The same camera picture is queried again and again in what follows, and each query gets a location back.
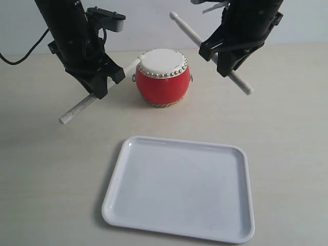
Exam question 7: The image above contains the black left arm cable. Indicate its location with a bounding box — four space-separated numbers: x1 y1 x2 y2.
0 28 51 65

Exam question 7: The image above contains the small red drum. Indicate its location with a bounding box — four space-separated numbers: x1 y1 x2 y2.
134 48 192 107

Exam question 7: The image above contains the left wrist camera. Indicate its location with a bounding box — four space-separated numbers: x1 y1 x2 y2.
86 7 126 32

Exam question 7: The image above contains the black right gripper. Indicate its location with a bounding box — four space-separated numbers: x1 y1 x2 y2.
198 5 283 77

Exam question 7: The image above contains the wooden drumstick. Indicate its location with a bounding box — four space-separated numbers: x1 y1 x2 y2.
58 54 145 125
169 11 253 95

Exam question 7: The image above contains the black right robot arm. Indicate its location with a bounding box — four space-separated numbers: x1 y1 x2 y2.
198 0 283 77

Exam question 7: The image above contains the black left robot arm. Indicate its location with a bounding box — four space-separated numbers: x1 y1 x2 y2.
35 1 126 99

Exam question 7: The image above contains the white plastic tray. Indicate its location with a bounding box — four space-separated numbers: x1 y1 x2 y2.
101 136 255 244

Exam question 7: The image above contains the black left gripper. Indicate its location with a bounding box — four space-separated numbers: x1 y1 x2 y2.
48 25 125 99

